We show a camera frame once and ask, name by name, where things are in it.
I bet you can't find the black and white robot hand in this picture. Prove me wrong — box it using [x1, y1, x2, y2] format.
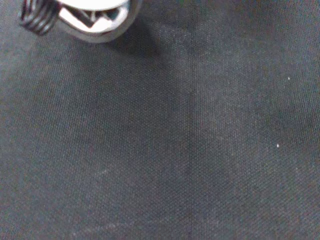
[19, 0, 144, 44]

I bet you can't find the black bench cloth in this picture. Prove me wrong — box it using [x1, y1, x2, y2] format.
[0, 0, 320, 240]

